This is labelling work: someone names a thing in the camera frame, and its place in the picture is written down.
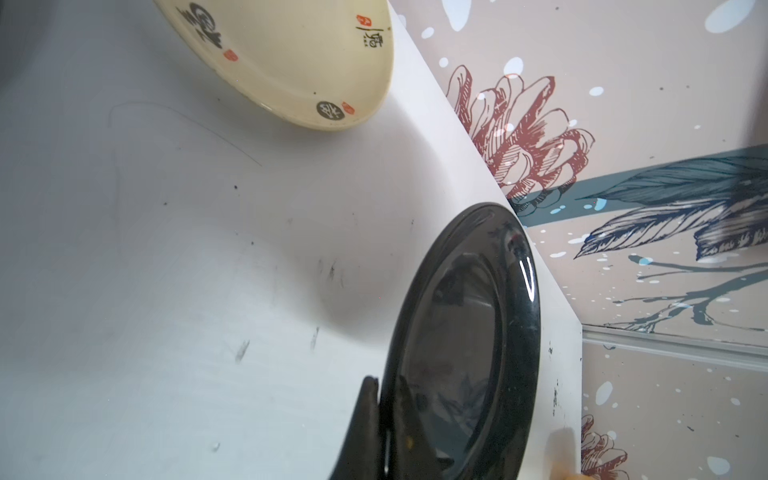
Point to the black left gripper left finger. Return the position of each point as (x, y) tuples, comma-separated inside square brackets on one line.
[(361, 455)]

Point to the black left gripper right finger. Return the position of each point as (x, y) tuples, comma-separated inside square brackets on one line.
[(411, 456)]

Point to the black small plate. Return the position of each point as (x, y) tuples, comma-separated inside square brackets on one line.
[(467, 341)]

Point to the yellow small plate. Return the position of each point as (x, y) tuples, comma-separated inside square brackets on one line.
[(322, 65)]

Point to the yellow plastic bin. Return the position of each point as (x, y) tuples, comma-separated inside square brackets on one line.
[(569, 473)]

